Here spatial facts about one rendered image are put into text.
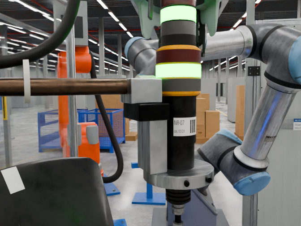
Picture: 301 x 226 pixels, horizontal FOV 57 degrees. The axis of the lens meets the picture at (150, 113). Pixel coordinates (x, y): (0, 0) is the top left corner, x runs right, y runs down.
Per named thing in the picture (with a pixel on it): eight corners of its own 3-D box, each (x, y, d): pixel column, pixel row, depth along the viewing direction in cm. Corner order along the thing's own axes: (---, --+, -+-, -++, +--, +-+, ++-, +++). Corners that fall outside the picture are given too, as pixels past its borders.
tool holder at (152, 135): (141, 199, 23) (140, 76, 22) (114, 175, 29) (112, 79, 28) (229, 182, 26) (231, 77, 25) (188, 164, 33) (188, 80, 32)
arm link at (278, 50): (239, 169, 108) (299, 26, 81) (265, 198, 96) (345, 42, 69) (212, 172, 103) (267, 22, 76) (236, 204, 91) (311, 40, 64)
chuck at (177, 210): (175, 217, 27) (175, 193, 27) (169, 211, 29) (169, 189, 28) (187, 214, 28) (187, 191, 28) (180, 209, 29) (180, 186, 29)
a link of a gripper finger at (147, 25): (137, 32, 34) (173, 41, 41) (136, -20, 33) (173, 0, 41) (116, 34, 35) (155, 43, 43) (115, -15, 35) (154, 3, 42)
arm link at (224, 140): (208, 156, 116) (234, 134, 115) (226, 179, 106) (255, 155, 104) (194, 142, 109) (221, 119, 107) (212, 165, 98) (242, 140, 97)
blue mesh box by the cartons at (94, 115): (78, 152, 680) (76, 111, 671) (96, 142, 804) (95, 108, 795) (113, 153, 667) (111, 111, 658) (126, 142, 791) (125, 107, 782)
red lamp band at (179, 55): (169, 61, 24) (169, 47, 24) (148, 65, 28) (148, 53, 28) (210, 63, 26) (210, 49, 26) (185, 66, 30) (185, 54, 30)
